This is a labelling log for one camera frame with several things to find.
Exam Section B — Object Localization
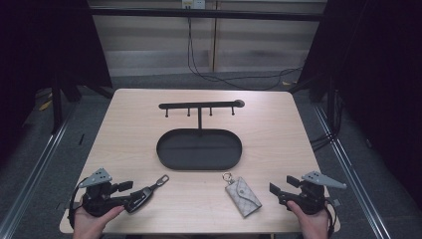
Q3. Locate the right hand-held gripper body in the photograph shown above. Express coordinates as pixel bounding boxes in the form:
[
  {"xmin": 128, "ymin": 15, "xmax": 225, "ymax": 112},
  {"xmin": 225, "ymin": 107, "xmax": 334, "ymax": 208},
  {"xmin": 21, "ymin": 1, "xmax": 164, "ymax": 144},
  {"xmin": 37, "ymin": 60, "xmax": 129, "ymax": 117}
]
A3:
[{"xmin": 278, "ymin": 170, "xmax": 348, "ymax": 215}]

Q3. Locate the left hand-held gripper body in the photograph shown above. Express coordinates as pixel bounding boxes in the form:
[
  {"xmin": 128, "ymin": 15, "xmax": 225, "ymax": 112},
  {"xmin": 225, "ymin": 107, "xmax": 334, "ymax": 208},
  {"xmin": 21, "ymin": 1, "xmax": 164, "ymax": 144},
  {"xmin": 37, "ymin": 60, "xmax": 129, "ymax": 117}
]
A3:
[{"xmin": 79, "ymin": 167, "xmax": 129, "ymax": 219}]

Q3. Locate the black car key fob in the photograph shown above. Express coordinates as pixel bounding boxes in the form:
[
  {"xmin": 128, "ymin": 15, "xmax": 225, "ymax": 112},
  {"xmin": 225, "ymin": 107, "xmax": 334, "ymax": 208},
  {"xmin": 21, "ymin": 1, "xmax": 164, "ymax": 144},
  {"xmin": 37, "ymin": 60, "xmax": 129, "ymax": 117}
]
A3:
[{"xmin": 130, "ymin": 174, "xmax": 170, "ymax": 209}]

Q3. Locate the grey patterned key pouch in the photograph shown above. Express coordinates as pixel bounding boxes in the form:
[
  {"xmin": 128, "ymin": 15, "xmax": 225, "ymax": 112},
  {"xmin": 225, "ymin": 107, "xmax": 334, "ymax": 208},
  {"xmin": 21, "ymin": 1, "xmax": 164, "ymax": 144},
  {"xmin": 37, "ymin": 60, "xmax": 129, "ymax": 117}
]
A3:
[{"xmin": 222, "ymin": 171, "xmax": 263, "ymax": 219}]

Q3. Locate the black key stand with tray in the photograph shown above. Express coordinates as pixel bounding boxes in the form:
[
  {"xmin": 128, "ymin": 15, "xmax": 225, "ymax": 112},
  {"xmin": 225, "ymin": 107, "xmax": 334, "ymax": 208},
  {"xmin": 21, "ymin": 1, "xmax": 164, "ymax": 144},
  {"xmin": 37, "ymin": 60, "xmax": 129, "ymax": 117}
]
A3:
[{"xmin": 155, "ymin": 99, "xmax": 246, "ymax": 172}]

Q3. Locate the person's right hand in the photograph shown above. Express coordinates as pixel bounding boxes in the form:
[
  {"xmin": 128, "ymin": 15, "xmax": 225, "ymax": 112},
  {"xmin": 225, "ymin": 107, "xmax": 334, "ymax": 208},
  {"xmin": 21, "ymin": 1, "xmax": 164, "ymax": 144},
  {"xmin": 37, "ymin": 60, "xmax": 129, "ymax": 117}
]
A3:
[{"xmin": 286, "ymin": 200, "xmax": 330, "ymax": 239}]

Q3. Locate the person's left hand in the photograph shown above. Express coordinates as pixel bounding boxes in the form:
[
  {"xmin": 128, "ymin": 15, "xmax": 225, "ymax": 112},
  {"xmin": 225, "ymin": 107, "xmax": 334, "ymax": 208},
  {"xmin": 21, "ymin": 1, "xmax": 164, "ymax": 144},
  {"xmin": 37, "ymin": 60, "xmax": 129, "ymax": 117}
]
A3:
[{"xmin": 73, "ymin": 198, "xmax": 125, "ymax": 239}]

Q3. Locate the black metal stand leg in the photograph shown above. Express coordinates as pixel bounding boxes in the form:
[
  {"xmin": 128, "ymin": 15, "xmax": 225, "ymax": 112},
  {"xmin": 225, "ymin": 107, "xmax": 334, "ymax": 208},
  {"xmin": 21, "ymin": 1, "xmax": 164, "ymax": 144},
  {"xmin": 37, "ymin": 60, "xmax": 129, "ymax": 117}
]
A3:
[{"xmin": 50, "ymin": 78, "xmax": 65, "ymax": 134}]

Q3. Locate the yellow tape strip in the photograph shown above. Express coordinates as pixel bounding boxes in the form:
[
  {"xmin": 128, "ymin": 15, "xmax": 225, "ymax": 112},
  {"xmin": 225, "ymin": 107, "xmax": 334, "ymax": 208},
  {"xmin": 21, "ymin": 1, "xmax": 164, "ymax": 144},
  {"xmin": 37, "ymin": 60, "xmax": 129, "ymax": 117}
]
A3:
[{"xmin": 38, "ymin": 99, "xmax": 54, "ymax": 113}]

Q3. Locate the dark curtain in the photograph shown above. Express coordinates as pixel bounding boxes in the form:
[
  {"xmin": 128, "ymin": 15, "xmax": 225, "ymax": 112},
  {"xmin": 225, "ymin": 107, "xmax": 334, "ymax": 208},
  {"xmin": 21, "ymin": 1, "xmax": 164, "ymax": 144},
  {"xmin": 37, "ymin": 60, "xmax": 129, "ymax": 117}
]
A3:
[
  {"xmin": 297, "ymin": 0, "xmax": 422, "ymax": 208},
  {"xmin": 0, "ymin": 0, "xmax": 113, "ymax": 167}
]

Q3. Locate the black horizontal metal bar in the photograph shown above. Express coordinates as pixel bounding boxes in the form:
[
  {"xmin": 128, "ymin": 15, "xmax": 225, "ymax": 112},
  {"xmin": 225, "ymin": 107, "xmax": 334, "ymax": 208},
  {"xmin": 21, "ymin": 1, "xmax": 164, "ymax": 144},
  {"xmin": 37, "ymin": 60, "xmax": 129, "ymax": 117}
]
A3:
[{"xmin": 89, "ymin": 7, "xmax": 324, "ymax": 23}]

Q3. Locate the left hand-held gripper cable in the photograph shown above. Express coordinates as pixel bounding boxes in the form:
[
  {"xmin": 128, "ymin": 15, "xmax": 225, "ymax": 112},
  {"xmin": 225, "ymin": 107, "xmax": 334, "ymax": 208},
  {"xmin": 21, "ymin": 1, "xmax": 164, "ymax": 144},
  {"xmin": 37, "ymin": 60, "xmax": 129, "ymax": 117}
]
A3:
[{"xmin": 67, "ymin": 178, "xmax": 88, "ymax": 231}]

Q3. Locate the hand-held gripper cable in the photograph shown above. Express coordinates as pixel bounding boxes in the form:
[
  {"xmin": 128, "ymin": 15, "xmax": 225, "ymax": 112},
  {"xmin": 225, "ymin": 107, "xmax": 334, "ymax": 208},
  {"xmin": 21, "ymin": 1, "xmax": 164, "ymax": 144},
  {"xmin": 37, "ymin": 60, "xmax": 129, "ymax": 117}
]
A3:
[
  {"xmin": 67, "ymin": 178, "xmax": 88, "ymax": 231},
  {"xmin": 323, "ymin": 198, "xmax": 336, "ymax": 239}
]

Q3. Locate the right hand-held gripper cable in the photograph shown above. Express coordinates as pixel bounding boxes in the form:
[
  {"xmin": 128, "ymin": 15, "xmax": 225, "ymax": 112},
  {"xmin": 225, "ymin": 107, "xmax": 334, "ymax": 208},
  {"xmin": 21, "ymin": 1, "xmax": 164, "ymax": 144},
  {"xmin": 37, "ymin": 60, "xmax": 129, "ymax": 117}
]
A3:
[{"xmin": 323, "ymin": 198, "xmax": 336, "ymax": 239}]

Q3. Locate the metal floor rail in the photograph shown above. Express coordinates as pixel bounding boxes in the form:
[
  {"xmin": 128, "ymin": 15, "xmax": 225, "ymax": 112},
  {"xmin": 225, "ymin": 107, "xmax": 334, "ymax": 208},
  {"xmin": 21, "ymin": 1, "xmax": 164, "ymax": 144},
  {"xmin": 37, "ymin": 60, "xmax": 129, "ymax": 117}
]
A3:
[
  {"xmin": 312, "ymin": 103, "xmax": 393, "ymax": 239},
  {"xmin": 0, "ymin": 101, "xmax": 79, "ymax": 239}
]

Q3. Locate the bundle of black cables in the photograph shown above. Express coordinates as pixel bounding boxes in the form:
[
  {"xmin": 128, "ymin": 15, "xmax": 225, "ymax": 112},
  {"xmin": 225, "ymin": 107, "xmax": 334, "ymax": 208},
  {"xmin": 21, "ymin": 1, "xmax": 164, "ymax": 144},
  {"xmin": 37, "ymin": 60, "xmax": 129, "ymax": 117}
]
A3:
[{"xmin": 310, "ymin": 89, "xmax": 345, "ymax": 152}]

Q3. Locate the long black floor cable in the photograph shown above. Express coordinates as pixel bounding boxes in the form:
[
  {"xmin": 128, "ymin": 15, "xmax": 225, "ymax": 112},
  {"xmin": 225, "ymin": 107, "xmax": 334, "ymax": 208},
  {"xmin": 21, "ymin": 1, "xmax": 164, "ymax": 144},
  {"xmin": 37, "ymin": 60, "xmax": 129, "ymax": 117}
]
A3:
[{"xmin": 186, "ymin": 16, "xmax": 304, "ymax": 92}]

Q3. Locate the white wall outlet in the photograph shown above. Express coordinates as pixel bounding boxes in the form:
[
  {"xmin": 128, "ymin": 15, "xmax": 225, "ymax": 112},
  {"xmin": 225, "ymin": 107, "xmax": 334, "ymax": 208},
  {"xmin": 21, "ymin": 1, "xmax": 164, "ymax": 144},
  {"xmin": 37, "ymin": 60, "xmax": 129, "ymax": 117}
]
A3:
[{"xmin": 181, "ymin": 0, "xmax": 207, "ymax": 10}]

